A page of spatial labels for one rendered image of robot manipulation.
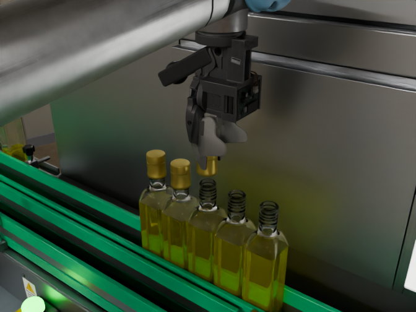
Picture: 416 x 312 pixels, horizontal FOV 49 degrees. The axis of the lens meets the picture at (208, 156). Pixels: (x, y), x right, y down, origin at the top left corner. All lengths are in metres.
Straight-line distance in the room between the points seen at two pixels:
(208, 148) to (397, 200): 0.30
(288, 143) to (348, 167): 0.11
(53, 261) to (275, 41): 0.60
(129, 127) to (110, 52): 0.73
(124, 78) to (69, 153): 0.36
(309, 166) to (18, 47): 0.56
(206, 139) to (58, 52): 0.39
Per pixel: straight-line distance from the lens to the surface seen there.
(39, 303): 1.01
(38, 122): 3.73
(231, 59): 0.63
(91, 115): 1.17
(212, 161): 0.73
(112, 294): 0.86
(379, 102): 0.71
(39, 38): 0.33
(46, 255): 1.00
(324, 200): 0.80
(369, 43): 0.70
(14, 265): 1.10
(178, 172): 0.77
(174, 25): 0.39
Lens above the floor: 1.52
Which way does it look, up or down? 27 degrees down
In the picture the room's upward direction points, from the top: straight up
